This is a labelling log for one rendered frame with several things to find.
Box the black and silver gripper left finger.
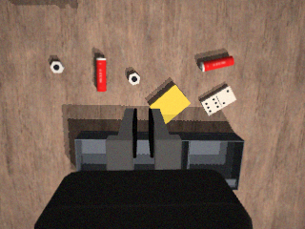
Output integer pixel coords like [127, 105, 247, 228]
[106, 108, 137, 171]

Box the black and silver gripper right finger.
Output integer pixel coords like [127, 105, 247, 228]
[149, 108, 182, 170]

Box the grey three-compartment bin rack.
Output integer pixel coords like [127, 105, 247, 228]
[75, 131, 245, 191]

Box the white hex nut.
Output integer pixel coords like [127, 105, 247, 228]
[129, 73, 140, 85]
[51, 62, 65, 73]

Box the yellow sticky note pad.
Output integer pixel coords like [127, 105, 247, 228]
[150, 84, 191, 124]

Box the white domino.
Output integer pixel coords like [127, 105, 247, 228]
[200, 86, 236, 115]

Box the red aa battery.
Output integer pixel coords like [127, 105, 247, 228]
[96, 57, 107, 92]
[200, 56, 234, 72]

